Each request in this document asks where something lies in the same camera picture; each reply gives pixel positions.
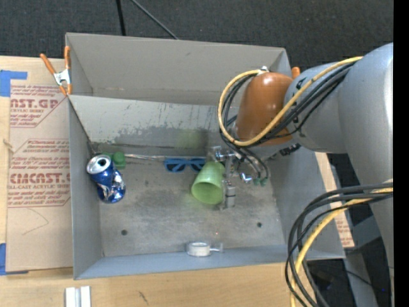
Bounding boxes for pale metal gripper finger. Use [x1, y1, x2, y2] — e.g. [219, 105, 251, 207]
[219, 184, 237, 210]

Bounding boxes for light green plastic cup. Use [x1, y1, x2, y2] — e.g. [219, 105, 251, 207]
[190, 161, 226, 206]

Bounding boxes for blue sunglasses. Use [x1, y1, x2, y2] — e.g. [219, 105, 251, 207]
[164, 157, 207, 174]

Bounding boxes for white tape roll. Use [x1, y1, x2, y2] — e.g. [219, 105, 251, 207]
[185, 241, 224, 258]

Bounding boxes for grey metal bin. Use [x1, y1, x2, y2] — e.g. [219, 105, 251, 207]
[65, 32, 346, 281]

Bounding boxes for small green bottle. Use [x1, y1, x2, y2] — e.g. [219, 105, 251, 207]
[102, 151, 127, 170]

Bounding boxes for crushed blue drink can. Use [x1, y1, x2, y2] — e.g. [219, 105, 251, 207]
[86, 153, 127, 204]

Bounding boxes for brown cardboard board red print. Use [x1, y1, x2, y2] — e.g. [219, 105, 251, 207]
[0, 55, 356, 276]

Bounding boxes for black cylinder on white bracket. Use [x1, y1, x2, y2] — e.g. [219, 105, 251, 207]
[279, 143, 302, 157]

